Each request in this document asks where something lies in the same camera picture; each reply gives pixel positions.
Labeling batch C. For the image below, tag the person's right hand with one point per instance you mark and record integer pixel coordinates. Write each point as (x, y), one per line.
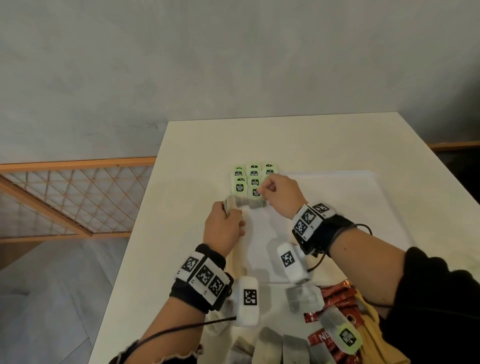
(285, 195)

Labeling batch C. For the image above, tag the person's left hand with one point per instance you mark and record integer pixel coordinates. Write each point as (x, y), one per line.
(223, 230)

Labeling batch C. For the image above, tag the white tea bag green tag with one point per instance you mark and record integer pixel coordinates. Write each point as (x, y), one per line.
(229, 204)
(255, 202)

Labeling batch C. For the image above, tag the rows of laid tea bags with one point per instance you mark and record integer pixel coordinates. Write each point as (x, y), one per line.
(240, 185)

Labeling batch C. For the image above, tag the white tray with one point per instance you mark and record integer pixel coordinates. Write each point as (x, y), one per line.
(356, 195)

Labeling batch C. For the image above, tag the pile of tea bags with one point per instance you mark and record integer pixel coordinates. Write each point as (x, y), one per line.
(303, 298)

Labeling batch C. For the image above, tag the pile of red coffee sachets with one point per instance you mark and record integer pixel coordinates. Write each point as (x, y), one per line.
(337, 292)

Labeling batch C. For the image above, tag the pile of brown sugar packets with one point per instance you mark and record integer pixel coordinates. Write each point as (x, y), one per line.
(375, 337)

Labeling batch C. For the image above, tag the person's right forearm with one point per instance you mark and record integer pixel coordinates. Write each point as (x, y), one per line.
(367, 262)

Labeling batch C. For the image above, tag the person's black top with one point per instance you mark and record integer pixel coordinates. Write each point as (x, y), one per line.
(431, 300)

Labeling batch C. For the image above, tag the black left wristband marker tags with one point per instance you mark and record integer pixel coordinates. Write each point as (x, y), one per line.
(202, 275)

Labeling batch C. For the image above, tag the wooden lattice screen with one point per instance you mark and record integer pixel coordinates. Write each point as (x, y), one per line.
(75, 164)

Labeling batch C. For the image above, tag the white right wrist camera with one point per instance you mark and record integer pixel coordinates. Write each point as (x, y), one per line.
(290, 262)

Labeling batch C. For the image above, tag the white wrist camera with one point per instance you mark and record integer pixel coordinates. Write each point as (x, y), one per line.
(290, 262)
(246, 300)

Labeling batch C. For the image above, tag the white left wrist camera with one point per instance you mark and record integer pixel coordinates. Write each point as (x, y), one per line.
(246, 300)

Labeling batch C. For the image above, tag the wooden wall rail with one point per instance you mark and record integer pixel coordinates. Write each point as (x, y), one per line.
(453, 146)

